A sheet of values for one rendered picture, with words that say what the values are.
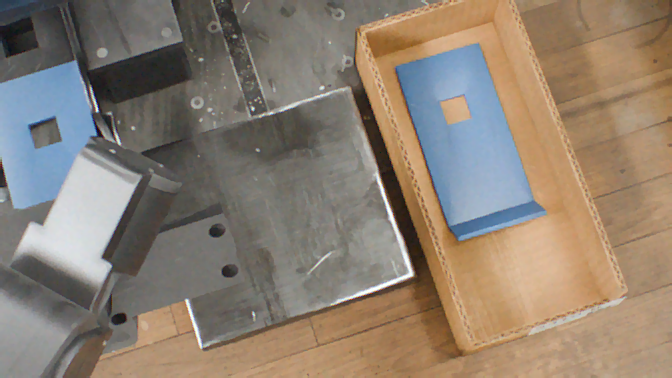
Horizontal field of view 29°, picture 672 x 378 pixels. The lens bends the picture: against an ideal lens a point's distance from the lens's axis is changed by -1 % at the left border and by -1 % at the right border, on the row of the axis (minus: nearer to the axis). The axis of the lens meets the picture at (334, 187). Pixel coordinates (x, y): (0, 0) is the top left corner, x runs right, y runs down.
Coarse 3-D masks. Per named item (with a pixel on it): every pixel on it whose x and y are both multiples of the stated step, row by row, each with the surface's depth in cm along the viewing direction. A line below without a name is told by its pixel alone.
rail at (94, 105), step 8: (64, 8) 98; (64, 16) 97; (72, 24) 97; (72, 32) 97; (72, 40) 97; (72, 48) 97; (80, 48) 97; (80, 56) 97; (80, 64) 96; (80, 72) 96; (88, 72) 97; (88, 80) 96; (88, 88) 96; (88, 96) 96; (96, 96) 98; (96, 104) 96; (96, 112) 96
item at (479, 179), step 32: (416, 64) 105; (448, 64) 105; (480, 64) 105; (416, 96) 104; (448, 96) 104; (480, 96) 104; (416, 128) 104; (448, 128) 104; (480, 128) 104; (448, 160) 103; (480, 160) 103; (512, 160) 103; (448, 192) 102; (480, 192) 102; (512, 192) 102; (448, 224) 102; (480, 224) 100; (512, 224) 99
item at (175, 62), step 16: (0, 32) 99; (16, 32) 100; (176, 48) 98; (128, 64) 98; (144, 64) 99; (160, 64) 100; (176, 64) 101; (96, 80) 99; (112, 80) 100; (128, 80) 101; (144, 80) 102; (160, 80) 103; (176, 80) 104; (128, 96) 104
